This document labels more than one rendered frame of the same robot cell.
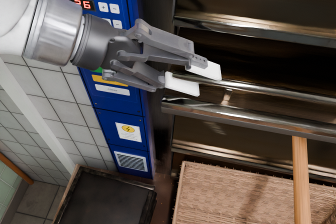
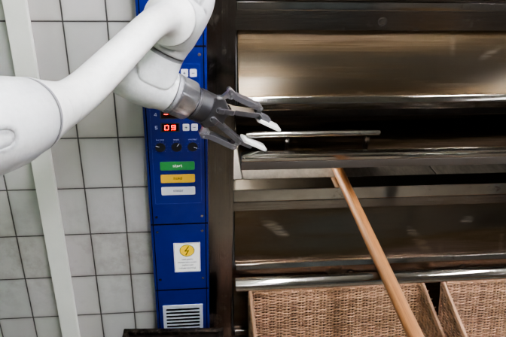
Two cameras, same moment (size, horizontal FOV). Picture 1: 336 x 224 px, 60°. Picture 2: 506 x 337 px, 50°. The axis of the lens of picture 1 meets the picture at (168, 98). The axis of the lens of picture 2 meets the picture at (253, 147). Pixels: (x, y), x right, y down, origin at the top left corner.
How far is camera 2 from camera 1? 0.89 m
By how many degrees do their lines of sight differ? 31
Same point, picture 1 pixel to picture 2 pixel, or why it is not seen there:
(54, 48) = (189, 99)
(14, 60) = (71, 183)
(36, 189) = not seen: outside the picture
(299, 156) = (353, 202)
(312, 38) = (330, 98)
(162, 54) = (242, 110)
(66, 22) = (194, 85)
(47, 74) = (104, 194)
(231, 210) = not seen: outside the picture
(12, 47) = (169, 98)
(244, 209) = not seen: outside the picture
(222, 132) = (285, 232)
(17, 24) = (174, 83)
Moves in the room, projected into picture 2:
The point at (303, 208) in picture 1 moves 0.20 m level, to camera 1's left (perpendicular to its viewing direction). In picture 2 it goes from (367, 227) to (289, 241)
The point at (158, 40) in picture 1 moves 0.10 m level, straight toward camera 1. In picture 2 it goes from (242, 98) to (257, 114)
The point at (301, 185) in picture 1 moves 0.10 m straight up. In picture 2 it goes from (360, 217) to (365, 182)
